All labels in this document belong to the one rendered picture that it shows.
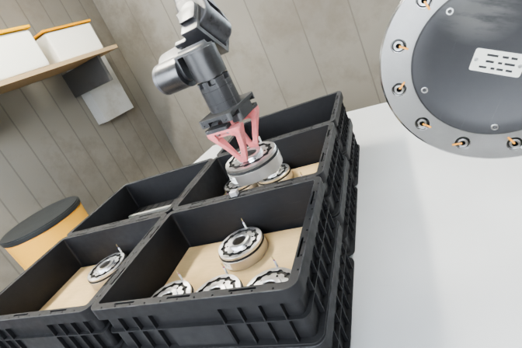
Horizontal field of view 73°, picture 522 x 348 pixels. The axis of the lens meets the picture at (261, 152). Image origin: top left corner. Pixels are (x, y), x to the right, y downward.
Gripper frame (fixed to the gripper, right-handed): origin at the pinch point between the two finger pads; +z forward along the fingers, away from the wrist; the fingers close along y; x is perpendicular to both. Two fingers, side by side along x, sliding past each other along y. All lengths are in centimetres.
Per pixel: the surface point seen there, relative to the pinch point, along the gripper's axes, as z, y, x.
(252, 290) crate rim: 11.6, 21.1, 4.8
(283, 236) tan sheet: 22.3, -2.6, -3.3
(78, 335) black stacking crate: 17.5, 26.4, -35.8
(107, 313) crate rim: 12.5, 25.2, -23.7
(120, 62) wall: -35, -241, -260
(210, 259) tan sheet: 22.1, 3.0, -20.0
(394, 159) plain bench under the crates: 37, -53, 13
